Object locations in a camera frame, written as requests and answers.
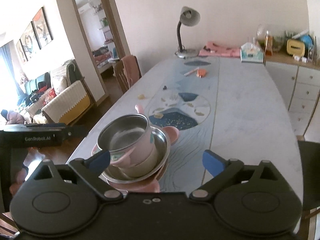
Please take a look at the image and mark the wooden chair with pink cloth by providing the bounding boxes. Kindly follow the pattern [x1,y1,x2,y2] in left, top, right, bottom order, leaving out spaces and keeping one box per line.
[114,55,142,94]

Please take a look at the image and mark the person left hand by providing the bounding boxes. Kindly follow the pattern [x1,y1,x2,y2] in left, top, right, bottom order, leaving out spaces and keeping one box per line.
[9,147,47,196]

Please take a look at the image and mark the beige tape roll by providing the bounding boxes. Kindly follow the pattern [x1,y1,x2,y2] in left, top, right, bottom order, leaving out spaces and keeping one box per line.
[153,113,163,119]

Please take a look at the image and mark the glass fish bowl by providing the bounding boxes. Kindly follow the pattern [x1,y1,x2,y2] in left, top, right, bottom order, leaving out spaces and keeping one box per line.
[257,24,285,52]

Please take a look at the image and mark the framed wall pictures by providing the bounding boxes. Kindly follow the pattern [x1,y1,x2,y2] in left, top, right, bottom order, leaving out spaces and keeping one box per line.
[16,7,54,62]

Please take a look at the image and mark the large stainless steel bowl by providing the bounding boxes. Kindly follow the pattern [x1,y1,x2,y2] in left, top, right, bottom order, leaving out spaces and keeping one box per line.
[102,126,171,184]

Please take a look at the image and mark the grey desk lamp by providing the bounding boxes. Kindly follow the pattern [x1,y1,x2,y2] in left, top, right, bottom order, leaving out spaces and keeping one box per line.
[175,6,201,59]

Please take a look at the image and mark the black seat wooden chair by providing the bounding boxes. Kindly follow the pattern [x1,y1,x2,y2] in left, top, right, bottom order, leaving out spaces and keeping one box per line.
[298,140,319,212]

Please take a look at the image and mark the tissue box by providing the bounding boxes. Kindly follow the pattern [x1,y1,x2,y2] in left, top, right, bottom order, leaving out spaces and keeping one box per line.
[240,42,264,63]

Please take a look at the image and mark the white pink pen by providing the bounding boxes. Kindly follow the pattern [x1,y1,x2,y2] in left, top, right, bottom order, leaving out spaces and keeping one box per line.
[184,67,199,76]

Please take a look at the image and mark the sofa with cream yellow throw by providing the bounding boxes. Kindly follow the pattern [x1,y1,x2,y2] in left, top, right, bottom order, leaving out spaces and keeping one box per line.
[17,59,94,125]

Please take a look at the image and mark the white wooden sideboard cabinet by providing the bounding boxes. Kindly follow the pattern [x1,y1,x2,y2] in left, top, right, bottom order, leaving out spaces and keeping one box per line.
[265,53,319,139]

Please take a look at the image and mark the pink folded cloth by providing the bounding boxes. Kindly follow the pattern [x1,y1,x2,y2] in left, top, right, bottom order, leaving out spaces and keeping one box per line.
[199,41,240,58]

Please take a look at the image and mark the blue globe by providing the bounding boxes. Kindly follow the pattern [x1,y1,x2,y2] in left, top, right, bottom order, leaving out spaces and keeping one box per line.
[299,34,313,53]

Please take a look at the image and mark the yellow tissue holder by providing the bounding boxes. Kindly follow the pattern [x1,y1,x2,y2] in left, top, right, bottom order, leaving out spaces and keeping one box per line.
[286,39,305,57]

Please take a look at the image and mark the orange packet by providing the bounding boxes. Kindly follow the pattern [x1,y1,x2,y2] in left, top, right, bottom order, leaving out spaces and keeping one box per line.
[196,69,207,78]

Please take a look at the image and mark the pink flamingo steel cup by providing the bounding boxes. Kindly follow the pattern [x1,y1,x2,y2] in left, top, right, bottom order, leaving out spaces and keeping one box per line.
[97,113,151,161]

